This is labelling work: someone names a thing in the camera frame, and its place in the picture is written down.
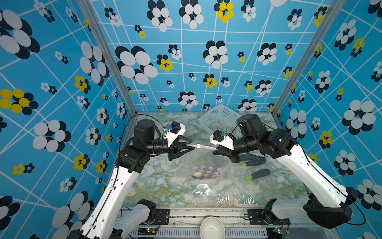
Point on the dark purple eggplant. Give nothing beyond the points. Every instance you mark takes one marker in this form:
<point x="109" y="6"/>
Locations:
<point x="254" y="162"/>

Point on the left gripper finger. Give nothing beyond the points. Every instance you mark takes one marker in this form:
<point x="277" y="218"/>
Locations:
<point x="182" y="150"/>
<point x="183" y="140"/>

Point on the white bowl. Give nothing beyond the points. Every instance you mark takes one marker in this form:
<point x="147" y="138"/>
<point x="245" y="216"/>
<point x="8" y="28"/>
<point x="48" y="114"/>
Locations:
<point x="212" y="228"/>

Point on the eggplant with green stem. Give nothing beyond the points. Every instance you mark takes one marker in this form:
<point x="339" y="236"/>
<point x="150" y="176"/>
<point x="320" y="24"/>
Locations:
<point x="258" y="174"/>

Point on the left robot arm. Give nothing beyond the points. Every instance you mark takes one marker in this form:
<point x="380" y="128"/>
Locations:
<point x="147" y="142"/>

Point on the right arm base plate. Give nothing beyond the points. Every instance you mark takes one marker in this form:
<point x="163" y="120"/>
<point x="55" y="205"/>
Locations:
<point x="257" y="217"/>

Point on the clear pink-dotted zip bag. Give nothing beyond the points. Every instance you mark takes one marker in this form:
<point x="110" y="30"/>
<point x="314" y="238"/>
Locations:
<point x="279" y="184"/>

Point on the white plastic basket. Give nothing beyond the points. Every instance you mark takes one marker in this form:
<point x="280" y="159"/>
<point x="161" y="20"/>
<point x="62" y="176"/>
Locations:
<point x="219" y="118"/>

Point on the aluminium front rail frame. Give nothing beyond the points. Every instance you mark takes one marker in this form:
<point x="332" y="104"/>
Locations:
<point x="184" y="223"/>

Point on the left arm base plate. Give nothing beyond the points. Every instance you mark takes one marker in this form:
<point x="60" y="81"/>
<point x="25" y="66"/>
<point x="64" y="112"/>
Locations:
<point x="161" y="217"/>

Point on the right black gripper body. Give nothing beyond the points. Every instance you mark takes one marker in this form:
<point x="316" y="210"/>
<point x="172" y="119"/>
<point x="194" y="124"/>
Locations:
<point x="234" y="158"/>

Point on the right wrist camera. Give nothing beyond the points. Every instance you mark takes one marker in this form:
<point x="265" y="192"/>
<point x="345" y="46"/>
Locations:
<point x="223" y="139"/>

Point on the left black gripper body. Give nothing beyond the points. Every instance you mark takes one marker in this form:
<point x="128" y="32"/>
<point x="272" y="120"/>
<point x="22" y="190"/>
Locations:
<point x="173" y="150"/>

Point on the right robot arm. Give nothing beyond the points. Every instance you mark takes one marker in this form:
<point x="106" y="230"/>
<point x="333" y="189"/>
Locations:
<point x="327" y="205"/>

